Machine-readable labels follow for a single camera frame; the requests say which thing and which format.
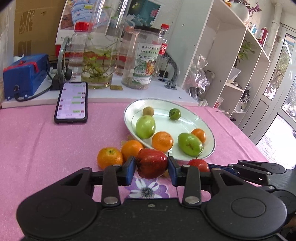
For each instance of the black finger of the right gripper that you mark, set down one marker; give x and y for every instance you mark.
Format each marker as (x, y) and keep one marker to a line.
(252, 171)

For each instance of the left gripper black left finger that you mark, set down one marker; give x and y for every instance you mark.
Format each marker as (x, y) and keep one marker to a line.
(69, 206)

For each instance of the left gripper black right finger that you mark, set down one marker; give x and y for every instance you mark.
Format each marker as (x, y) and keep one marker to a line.
(233, 206)

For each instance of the red fruit front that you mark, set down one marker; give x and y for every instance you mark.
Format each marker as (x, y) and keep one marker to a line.
(201, 164)

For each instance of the red fruit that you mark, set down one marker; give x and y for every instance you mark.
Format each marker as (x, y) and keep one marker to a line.
(151, 163)
(201, 164)

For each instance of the small orange tangerine back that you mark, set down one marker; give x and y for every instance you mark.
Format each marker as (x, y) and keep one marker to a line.
(200, 134)

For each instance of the large green jujube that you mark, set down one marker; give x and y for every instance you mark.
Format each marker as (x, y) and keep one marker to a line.
(190, 144)

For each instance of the red fruit back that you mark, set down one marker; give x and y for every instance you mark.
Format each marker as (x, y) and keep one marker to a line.
(151, 163)

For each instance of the large orange tangerine front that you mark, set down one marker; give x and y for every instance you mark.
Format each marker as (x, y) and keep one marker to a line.
(162, 141)

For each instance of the small green round fruit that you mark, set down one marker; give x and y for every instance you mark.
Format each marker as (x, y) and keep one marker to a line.
(174, 114)

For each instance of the small brown longan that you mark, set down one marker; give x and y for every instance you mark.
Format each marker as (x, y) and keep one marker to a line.
(148, 111)

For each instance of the pink floral tablecloth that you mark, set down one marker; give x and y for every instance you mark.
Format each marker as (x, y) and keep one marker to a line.
(36, 153)

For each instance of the white blue-rimmed plate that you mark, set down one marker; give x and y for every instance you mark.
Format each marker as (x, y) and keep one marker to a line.
(185, 124)

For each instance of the black smartphone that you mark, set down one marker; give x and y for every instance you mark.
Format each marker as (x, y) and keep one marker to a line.
(72, 104)

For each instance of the white shelf unit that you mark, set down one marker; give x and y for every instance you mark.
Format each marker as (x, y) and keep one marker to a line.
(212, 29)

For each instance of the crumpled clear plastic bag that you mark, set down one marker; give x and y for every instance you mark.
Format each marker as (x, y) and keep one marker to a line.
(196, 80)

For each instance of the white board platform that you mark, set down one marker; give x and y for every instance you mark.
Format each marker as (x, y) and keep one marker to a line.
(156, 89)

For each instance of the blue electric device box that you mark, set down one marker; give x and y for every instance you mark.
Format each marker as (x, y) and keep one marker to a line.
(23, 78)

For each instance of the cola bottle red cap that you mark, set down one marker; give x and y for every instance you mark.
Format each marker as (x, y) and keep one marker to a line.
(164, 38)

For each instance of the glass vase with plants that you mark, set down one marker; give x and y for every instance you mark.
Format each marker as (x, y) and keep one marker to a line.
(100, 47)

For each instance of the clear bottle behind jar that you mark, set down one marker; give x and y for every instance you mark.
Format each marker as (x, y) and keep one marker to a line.
(123, 50)

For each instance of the red-capped clear bottle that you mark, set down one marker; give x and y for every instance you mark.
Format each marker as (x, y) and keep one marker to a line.
(78, 41)

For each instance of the clear jar with label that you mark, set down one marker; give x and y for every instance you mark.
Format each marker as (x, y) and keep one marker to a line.
(141, 57)

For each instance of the brown cardboard box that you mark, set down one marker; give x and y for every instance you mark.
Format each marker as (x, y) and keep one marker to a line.
(36, 26)

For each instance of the grey metal bracket left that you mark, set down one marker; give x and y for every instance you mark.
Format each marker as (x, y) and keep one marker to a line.
(62, 70)

